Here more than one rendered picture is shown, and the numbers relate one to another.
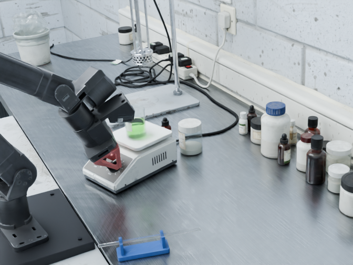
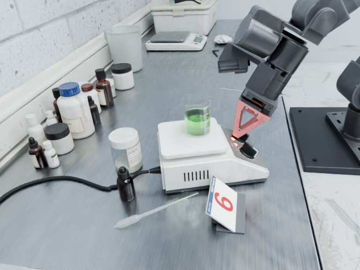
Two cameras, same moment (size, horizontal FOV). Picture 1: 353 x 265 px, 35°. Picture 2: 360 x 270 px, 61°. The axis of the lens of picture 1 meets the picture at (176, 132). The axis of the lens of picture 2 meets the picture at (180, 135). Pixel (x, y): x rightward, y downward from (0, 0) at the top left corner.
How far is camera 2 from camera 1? 1.72 m
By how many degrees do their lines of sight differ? 113
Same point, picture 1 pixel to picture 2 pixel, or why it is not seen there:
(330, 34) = not seen: outside the picture
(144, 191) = not seen: hidden behind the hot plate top
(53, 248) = (322, 110)
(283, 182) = (124, 109)
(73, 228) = (302, 119)
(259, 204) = (160, 103)
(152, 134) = (180, 127)
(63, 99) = not seen: hidden behind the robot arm
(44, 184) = (320, 193)
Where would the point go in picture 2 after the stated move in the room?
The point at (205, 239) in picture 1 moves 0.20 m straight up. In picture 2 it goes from (216, 97) to (216, 29)
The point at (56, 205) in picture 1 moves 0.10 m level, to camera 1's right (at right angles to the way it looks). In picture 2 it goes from (312, 144) to (267, 132)
